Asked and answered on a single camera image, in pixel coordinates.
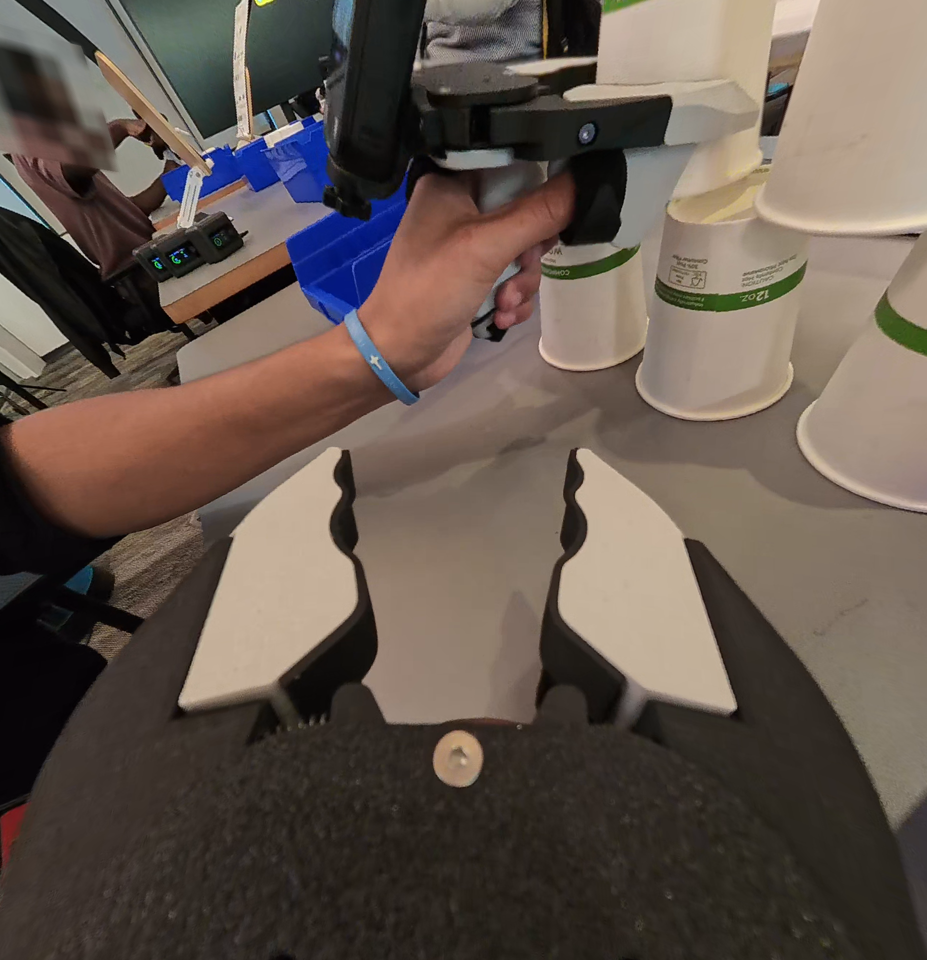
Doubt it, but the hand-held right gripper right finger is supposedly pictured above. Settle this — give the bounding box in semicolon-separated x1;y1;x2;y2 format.
538;447;738;732

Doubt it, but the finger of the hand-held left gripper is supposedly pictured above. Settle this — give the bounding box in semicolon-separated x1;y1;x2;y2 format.
563;77;762;250
503;54;601;85

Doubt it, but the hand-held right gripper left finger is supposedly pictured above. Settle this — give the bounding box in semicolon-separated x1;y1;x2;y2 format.
177;447;380;730

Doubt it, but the white paper cup green band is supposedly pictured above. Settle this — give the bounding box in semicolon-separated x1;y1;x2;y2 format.
754;0;927;238
634;196;810;422
795;228;927;516
597;0;778;202
537;238;650;373

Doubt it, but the blue plastic bin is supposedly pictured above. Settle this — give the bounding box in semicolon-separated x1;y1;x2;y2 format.
285;174;412;329
159;146;241;205
234;116;337;205

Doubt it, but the person's left forearm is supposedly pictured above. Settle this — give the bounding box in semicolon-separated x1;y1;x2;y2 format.
0;333;396;582

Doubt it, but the person's left hand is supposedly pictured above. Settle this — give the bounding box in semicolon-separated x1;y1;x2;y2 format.
357;168;585;393

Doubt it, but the dark hanging cloth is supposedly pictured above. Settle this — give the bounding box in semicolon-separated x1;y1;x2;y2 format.
546;0;605;59

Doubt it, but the white standing card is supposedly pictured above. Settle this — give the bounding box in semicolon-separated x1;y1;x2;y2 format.
232;0;256;145

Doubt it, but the black chair armrest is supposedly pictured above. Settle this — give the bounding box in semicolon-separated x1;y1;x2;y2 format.
0;566;146;650

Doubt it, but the wooden display board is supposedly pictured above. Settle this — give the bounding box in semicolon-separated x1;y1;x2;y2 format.
94;51;215;179

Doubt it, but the blue wristband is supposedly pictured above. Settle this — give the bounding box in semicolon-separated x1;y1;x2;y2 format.
343;309;422;407

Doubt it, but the red printed card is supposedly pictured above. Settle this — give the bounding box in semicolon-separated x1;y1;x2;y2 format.
0;797;31;867

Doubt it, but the black jacket on chair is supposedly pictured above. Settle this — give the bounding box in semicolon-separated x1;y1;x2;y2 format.
0;198;129;381

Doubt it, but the dark wall screen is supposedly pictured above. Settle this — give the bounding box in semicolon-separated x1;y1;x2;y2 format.
118;0;339;141

